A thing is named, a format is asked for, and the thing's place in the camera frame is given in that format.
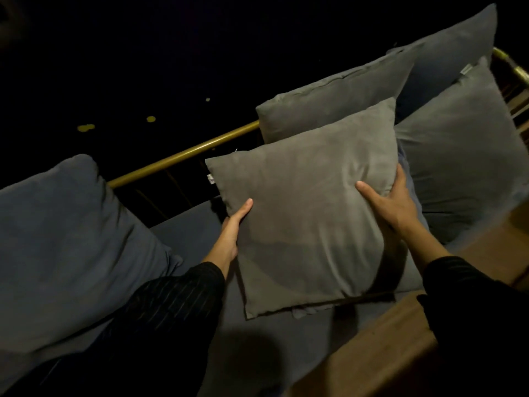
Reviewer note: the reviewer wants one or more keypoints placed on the grey square cushion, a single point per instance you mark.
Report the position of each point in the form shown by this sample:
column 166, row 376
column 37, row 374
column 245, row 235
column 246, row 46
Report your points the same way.
column 463, row 148
column 306, row 210
column 334, row 95

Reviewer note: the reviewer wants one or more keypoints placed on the person's right forearm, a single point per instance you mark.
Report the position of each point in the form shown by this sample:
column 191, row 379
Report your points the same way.
column 475, row 310

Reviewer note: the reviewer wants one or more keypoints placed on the brown wooden sofa frame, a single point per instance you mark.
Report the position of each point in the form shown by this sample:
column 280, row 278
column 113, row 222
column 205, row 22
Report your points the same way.
column 392, row 347

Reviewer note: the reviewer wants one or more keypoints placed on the blue-grey cushion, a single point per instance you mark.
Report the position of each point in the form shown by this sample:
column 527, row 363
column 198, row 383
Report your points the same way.
column 415, row 252
column 62, row 243
column 442, row 53

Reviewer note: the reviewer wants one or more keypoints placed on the person's left hand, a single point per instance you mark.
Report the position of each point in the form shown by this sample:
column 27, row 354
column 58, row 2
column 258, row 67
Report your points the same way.
column 229, row 239

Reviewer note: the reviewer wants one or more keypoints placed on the blue-grey seat mattress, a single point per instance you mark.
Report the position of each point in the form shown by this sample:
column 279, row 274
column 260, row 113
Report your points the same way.
column 190, row 231

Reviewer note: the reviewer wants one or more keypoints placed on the person's right thumb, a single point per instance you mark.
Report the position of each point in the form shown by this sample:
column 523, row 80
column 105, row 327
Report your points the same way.
column 370, row 194

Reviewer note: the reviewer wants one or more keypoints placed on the brown wooden slats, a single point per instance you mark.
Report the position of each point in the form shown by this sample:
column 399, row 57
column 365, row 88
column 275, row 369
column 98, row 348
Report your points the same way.
column 516, row 107

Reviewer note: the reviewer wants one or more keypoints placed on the person's left forearm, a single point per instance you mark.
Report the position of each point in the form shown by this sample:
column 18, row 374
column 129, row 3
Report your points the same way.
column 165, row 310

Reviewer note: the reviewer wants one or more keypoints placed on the person's right hand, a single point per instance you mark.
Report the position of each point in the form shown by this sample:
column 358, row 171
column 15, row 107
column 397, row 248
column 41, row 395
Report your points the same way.
column 394, row 208

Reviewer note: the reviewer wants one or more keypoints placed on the person's left thumb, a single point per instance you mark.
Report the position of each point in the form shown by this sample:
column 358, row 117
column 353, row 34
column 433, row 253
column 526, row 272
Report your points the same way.
column 239, row 214

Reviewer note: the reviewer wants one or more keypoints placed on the gold metal sofa rail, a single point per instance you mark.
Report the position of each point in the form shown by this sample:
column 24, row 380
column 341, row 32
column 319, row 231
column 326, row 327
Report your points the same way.
column 186, row 152

